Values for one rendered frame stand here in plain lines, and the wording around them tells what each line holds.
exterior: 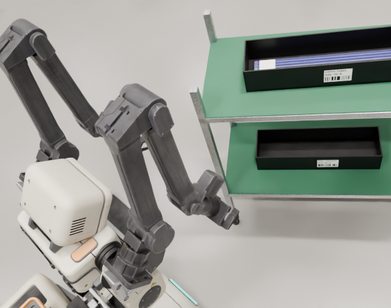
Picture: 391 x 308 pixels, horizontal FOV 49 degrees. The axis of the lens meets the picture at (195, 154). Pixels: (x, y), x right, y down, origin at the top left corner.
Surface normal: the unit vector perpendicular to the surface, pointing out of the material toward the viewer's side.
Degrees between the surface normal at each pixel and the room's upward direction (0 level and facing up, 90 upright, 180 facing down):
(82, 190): 42
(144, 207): 88
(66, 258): 8
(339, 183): 0
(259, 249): 0
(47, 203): 47
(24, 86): 90
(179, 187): 86
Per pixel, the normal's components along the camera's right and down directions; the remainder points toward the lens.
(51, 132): 0.67, 0.45
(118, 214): -0.21, -0.56
